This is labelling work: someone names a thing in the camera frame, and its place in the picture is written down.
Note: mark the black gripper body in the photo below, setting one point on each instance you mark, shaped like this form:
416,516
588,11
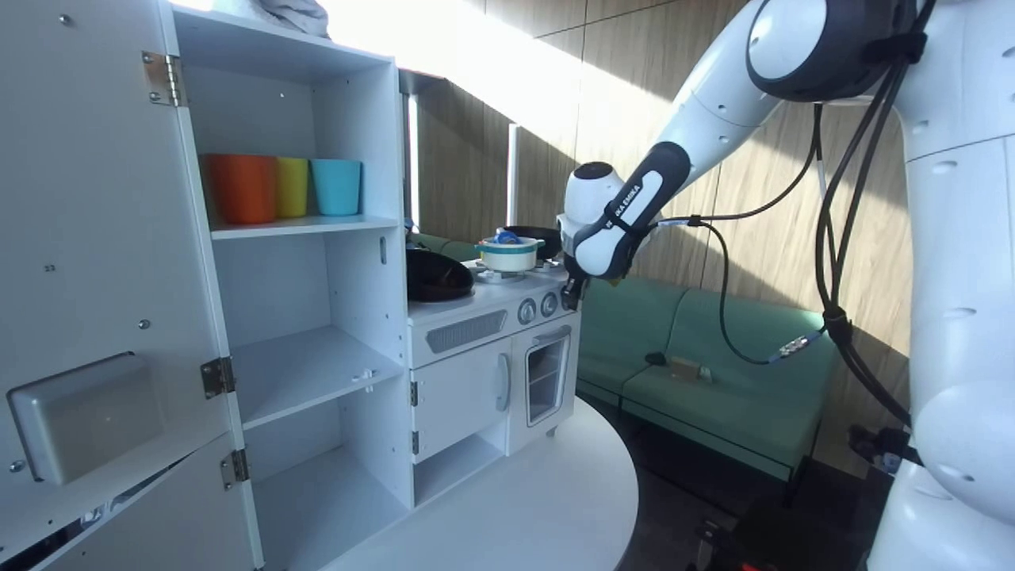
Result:
572,289

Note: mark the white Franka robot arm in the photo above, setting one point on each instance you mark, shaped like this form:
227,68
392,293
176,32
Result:
953,265

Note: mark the silver stove knob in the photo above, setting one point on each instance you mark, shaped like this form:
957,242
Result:
550,302
527,309

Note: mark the white bowl blue rim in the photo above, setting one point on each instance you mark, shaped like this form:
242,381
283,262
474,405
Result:
510,257

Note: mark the white oven door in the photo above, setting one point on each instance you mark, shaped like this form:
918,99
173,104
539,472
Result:
520,409

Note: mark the black cooking pot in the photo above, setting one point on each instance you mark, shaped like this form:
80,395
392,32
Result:
435,276

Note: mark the small tan object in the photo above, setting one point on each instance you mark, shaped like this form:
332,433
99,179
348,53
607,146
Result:
688,371

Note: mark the small white cabinet door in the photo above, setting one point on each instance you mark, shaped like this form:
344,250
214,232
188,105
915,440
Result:
455,397

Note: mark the green sofa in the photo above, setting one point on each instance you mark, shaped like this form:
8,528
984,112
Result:
739,415

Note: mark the blue cup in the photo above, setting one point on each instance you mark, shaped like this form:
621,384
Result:
336,189

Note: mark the white toy kitchen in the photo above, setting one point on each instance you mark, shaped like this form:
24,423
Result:
318,361

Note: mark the black red floor device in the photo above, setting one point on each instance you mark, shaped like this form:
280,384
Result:
725,543

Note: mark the yellow cup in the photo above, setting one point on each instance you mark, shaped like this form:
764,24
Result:
292,189

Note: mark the orange cup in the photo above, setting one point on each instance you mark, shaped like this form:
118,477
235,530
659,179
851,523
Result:
242,192

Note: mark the tall white kitchen door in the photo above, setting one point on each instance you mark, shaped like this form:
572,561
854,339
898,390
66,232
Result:
95,211

